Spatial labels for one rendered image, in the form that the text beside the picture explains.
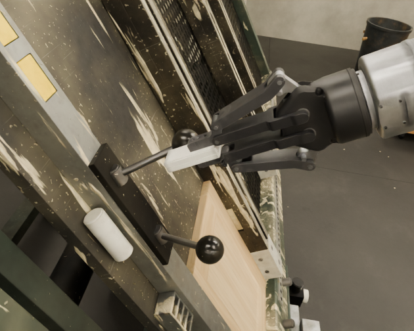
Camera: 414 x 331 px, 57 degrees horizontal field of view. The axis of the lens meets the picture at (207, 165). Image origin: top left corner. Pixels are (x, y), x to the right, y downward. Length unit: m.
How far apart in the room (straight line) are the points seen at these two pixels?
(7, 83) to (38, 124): 0.06
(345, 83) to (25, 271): 0.42
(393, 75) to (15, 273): 0.46
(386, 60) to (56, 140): 0.37
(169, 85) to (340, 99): 0.48
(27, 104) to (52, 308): 0.25
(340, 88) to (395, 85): 0.05
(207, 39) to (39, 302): 0.97
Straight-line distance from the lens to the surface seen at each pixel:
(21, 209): 2.48
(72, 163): 0.51
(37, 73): 0.49
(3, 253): 0.51
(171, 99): 0.83
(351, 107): 0.40
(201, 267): 0.78
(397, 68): 0.40
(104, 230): 0.52
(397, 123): 0.41
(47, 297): 0.54
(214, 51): 1.30
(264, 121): 0.42
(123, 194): 0.53
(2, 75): 0.48
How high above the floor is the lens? 1.83
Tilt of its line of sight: 37 degrees down
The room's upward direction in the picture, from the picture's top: 7 degrees clockwise
